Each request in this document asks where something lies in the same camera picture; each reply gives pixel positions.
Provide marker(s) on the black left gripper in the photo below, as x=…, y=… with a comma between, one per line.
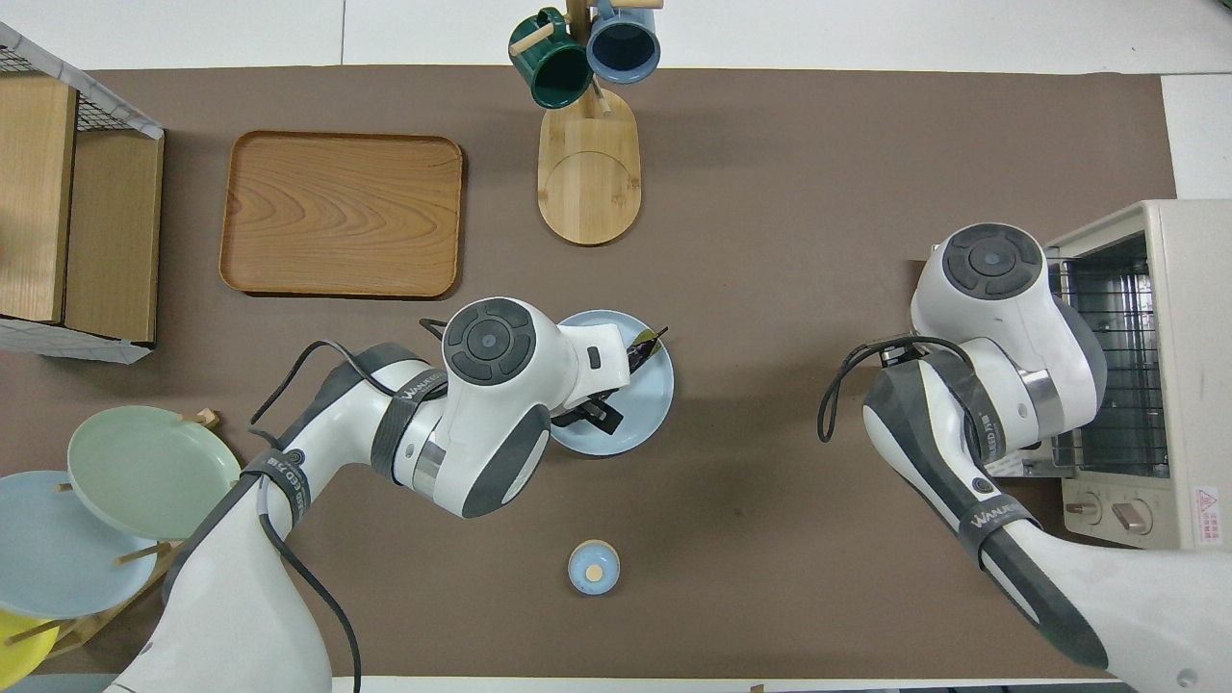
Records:
x=577, y=409

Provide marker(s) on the light blue plate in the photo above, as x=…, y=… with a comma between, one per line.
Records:
x=58, y=558
x=640, y=414

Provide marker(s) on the dark purple toy eggplant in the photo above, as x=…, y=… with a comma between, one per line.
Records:
x=653, y=341

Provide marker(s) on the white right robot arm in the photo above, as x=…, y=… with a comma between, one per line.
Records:
x=991, y=385

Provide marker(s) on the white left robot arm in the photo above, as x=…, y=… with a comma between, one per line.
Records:
x=481, y=414

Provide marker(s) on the silver oven knob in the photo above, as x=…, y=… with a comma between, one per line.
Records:
x=1084, y=509
x=1132, y=518

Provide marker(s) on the beige toaster oven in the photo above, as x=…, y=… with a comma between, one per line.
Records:
x=1198, y=366

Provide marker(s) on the brown table mat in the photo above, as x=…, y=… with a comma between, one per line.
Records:
x=770, y=385

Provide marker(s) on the small blue lidded jar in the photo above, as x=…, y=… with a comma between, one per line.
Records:
x=594, y=568

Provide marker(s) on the wooden mug tree stand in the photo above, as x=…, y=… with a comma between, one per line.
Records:
x=589, y=183

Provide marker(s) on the dark green mug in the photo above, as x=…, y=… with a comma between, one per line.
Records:
x=553, y=69

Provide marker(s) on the rectangular wooden tray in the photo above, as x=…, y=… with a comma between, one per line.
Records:
x=342, y=214

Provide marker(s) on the grey-blue mug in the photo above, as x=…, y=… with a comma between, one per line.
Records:
x=624, y=46

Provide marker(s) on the pale green plate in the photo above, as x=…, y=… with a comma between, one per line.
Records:
x=144, y=472

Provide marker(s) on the wooden plate rack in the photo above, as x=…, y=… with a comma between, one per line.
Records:
x=96, y=624

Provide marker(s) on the yellow plate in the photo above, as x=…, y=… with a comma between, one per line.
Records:
x=19, y=654

